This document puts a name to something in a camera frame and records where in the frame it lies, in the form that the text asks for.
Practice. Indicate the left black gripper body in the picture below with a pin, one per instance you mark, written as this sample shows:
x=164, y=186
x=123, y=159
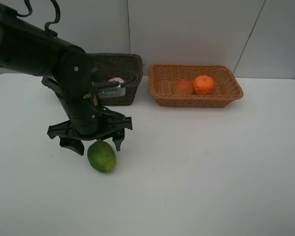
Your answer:
x=86, y=122

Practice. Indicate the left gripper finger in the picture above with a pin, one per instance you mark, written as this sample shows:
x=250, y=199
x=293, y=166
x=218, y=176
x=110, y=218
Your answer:
x=73, y=145
x=118, y=138

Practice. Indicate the green mango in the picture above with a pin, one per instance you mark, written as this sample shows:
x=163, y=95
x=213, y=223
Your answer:
x=101, y=157

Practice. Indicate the pink spray bottle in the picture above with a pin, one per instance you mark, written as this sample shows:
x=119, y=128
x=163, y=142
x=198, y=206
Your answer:
x=116, y=79

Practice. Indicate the red yellow apple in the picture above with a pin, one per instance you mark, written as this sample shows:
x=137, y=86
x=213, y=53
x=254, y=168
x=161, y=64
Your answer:
x=183, y=87

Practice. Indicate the orange mandarin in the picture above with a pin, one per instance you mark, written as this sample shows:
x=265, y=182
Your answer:
x=203, y=85

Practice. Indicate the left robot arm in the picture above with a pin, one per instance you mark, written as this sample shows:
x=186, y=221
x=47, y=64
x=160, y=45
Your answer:
x=28, y=49

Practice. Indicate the dark brown wicker basket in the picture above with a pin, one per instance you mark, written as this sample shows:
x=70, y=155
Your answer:
x=78, y=78

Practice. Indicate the orange wicker basket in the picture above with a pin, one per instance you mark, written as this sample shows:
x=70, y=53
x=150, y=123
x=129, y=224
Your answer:
x=163, y=76

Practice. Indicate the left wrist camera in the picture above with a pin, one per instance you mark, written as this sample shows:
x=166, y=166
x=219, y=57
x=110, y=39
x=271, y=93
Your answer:
x=108, y=89

